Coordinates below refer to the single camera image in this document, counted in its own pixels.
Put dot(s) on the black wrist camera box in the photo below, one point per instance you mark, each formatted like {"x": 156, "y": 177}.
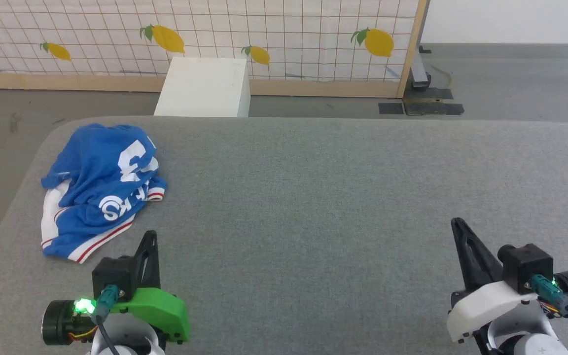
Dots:
{"x": 116, "y": 273}
{"x": 525, "y": 264}

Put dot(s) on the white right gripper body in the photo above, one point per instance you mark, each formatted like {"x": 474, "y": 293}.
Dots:
{"x": 486, "y": 305}

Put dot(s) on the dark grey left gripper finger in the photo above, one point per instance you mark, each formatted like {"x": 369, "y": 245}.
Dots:
{"x": 154, "y": 271}
{"x": 143, "y": 266}

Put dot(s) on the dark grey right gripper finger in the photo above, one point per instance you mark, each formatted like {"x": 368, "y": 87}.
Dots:
{"x": 486, "y": 268}
{"x": 465, "y": 266}

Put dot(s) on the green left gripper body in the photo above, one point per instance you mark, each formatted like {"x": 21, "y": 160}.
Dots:
{"x": 160, "y": 310}

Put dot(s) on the grey fabric sofa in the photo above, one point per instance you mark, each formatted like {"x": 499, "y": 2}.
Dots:
{"x": 313, "y": 197}

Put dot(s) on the lemon print partition screen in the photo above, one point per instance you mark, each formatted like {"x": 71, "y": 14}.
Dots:
{"x": 289, "y": 29}

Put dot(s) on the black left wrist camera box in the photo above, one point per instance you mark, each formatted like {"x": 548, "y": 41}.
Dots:
{"x": 116, "y": 273}

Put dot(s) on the long black floor mat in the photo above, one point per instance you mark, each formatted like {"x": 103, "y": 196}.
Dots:
{"x": 434, "y": 93}
{"x": 434, "y": 109}

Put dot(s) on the grey metal stand leg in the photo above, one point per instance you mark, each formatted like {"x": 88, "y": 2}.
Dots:
{"x": 419, "y": 71}

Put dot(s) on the white board panel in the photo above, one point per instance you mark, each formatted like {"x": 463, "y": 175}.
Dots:
{"x": 511, "y": 19}

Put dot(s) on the small black floor mat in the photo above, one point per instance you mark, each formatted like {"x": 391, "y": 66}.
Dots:
{"x": 391, "y": 108}

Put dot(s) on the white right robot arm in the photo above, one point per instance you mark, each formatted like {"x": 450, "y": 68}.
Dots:
{"x": 525, "y": 330}

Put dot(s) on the white box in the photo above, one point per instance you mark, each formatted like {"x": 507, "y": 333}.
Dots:
{"x": 205, "y": 88}

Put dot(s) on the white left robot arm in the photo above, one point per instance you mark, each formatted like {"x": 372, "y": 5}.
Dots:
{"x": 126, "y": 340}

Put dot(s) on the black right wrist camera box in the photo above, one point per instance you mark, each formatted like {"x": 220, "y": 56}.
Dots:
{"x": 525, "y": 264}

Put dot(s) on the blue and white jersey shirt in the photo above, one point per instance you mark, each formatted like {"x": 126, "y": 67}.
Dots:
{"x": 91, "y": 162}

